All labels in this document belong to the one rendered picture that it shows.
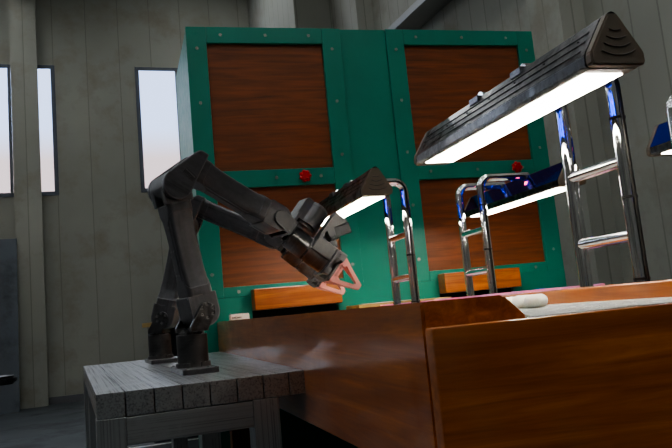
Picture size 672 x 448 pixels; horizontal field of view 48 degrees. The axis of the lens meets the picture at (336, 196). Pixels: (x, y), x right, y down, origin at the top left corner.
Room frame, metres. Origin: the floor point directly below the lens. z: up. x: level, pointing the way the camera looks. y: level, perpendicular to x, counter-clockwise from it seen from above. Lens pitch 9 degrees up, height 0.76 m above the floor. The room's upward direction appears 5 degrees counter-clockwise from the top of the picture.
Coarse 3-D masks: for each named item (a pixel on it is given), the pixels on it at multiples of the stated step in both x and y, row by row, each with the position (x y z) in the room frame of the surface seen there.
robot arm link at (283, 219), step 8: (304, 200) 1.72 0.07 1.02; (312, 200) 1.73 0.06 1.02; (296, 208) 1.73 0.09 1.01; (304, 208) 1.72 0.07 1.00; (312, 208) 1.72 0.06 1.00; (320, 208) 1.73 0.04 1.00; (280, 216) 1.65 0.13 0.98; (288, 216) 1.66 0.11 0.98; (296, 216) 1.69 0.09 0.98; (304, 216) 1.71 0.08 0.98; (312, 216) 1.72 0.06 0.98; (320, 216) 1.73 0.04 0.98; (280, 224) 1.65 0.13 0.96; (288, 224) 1.66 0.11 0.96; (296, 224) 1.68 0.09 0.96; (312, 224) 1.71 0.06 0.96; (320, 224) 1.73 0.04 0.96; (280, 232) 1.70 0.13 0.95; (288, 232) 1.66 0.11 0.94
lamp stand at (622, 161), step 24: (480, 96) 1.28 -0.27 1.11; (624, 120) 1.18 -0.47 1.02; (624, 144) 1.19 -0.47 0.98; (576, 168) 1.33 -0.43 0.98; (600, 168) 1.24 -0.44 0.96; (624, 168) 1.19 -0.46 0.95; (576, 192) 1.33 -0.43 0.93; (624, 192) 1.19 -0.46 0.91; (576, 216) 1.33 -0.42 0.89; (624, 216) 1.20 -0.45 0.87; (576, 240) 1.33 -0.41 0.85; (600, 240) 1.27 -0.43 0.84; (624, 240) 1.21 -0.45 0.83; (576, 264) 1.34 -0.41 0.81
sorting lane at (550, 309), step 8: (552, 304) 1.32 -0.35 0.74; (560, 304) 1.29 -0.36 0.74; (568, 304) 1.23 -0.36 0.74; (576, 304) 1.18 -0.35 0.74; (584, 304) 1.13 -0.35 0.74; (592, 304) 1.08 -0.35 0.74; (600, 304) 1.04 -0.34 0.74; (608, 304) 1.00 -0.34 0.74; (616, 304) 0.96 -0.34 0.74; (624, 304) 0.91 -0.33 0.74; (632, 304) 0.89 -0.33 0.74; (640, 304) 0.86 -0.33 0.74; (648, 304) 0.86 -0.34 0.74; (528, 312) 0.97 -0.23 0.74; (536, 312) 0.94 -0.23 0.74; (544, 312) 0.90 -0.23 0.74; (552, 312) 0.87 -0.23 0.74; (560, 312) 0.84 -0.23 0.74; (568, 312) 0.83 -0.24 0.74
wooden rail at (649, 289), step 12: (576, 288) 1.25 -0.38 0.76; (588, 288) 1.22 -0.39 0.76; (600, 288) 1.19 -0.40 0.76; (612, 288) 1.16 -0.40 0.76; (624, 288) 1.13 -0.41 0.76; (636, 288) 1.10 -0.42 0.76; (648, 288) 1.08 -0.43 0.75; (660, 288) 1.06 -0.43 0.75; (552, 300) 1.32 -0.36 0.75; (564, 300) 1.29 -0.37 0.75; (576, 300) 1.25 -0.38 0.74; (588, 300) 1.22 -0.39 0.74; (600, 300) 1.19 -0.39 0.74
